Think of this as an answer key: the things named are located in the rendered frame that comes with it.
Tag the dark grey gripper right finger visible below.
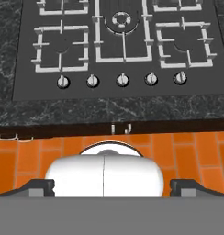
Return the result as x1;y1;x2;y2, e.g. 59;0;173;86
169;178;224;198

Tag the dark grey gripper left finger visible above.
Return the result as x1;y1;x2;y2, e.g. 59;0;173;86
0;178;56;198

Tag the dark brown cupboard run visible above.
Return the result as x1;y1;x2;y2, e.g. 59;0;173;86
0;118;224;141

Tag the white round object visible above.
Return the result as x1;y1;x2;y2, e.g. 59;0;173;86
44;140;165;198

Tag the silver hob knob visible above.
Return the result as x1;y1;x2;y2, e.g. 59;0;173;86
173;70;188;85
144;72;159;86
116;73;130;88
85;73;100;89
56;74;71;90

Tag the black hob with white grates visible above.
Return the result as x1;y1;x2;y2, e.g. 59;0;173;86
12;0;224;102

